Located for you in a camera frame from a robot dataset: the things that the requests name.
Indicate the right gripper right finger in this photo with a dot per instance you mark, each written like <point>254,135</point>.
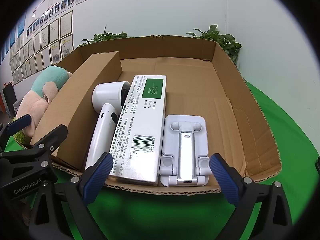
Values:
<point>274,219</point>

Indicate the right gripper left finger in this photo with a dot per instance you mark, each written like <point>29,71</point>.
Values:
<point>48,220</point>

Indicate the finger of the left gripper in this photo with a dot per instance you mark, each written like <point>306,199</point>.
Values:
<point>51,141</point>
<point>18,124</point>

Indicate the teal pink plush toy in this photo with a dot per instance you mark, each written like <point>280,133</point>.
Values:
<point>43,91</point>

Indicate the white hair dryer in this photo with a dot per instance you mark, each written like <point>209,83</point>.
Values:
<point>108,100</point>

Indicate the white green medicine box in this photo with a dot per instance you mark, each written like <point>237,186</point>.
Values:
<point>137,141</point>

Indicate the white folding phone stand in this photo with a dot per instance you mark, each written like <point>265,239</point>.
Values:
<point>184,159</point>

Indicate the grey machine at left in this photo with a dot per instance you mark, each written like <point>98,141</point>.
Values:
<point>12,104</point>

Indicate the cardboard divider insert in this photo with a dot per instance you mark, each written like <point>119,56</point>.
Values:
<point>73,108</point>

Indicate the green table cloth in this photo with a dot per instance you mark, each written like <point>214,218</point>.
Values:
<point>130,215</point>

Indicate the left potted green plant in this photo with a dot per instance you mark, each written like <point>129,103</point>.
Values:
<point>105,36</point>

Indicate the potted green plant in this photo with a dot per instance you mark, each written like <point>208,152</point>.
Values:
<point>226,41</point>
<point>105,36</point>

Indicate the large cardboard box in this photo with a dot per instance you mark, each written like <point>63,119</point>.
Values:
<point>201,80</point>

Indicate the right potted green plant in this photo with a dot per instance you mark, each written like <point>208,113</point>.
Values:
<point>226,41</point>

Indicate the framed wall certificates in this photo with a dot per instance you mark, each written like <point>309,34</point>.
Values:
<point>46,42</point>

